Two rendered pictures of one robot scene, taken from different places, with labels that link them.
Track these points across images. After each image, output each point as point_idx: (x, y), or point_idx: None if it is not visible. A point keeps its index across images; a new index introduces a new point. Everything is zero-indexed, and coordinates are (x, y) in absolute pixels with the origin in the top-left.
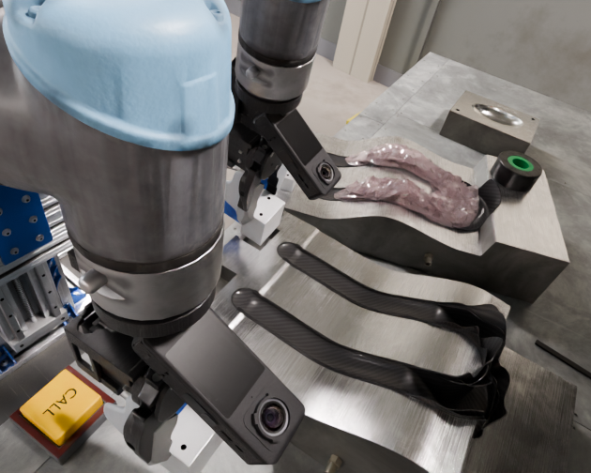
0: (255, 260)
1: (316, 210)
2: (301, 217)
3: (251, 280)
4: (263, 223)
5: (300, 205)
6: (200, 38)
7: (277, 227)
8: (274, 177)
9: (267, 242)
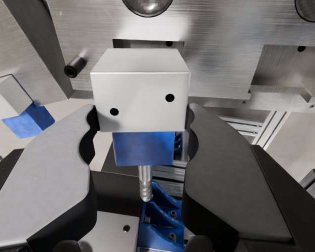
0: (213, 34)
1: None
2: (31, 30)
3: (269, 8)
4: (190, 77)
5: (17, 45)
6: None
7: (110, 48)
8: (83, 157)
9: (133, 44)
